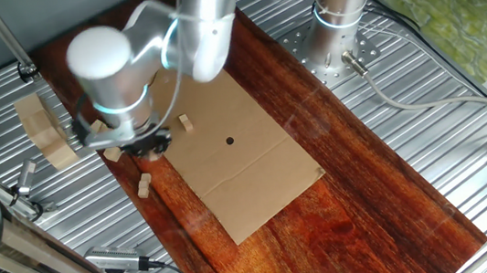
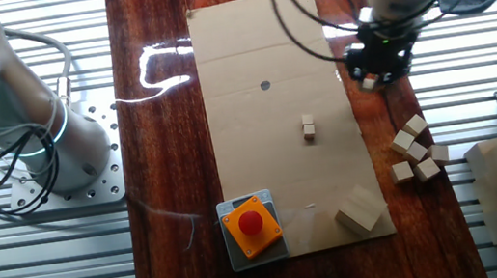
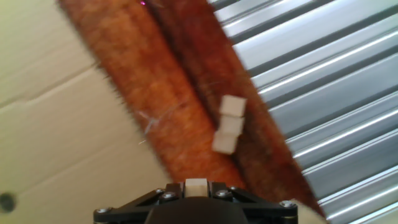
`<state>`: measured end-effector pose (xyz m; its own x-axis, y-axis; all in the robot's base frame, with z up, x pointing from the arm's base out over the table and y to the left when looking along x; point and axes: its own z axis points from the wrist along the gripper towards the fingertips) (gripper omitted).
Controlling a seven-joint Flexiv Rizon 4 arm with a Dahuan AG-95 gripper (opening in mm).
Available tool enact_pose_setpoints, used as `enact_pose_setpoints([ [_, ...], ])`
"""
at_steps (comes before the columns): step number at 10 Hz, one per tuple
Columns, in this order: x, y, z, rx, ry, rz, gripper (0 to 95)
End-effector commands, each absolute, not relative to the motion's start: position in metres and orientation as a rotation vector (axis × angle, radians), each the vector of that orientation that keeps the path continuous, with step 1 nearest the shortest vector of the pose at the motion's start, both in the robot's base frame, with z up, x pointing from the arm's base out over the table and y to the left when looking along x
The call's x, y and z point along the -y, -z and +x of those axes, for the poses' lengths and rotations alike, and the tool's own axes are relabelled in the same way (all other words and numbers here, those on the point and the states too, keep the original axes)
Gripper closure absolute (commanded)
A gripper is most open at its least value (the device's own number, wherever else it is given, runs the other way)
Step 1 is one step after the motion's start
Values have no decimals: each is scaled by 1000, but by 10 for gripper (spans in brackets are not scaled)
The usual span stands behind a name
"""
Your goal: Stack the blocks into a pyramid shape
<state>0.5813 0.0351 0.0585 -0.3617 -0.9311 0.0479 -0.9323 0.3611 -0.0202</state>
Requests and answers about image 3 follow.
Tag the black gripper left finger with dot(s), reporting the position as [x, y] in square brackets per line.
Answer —
[174, 188]

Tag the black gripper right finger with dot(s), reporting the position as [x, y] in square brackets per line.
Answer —
[217, 187]

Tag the red-brown wooden board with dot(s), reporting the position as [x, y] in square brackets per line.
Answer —
[155, 93]

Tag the brown cardboard sheet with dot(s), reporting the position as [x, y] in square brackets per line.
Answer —
[46, 124]

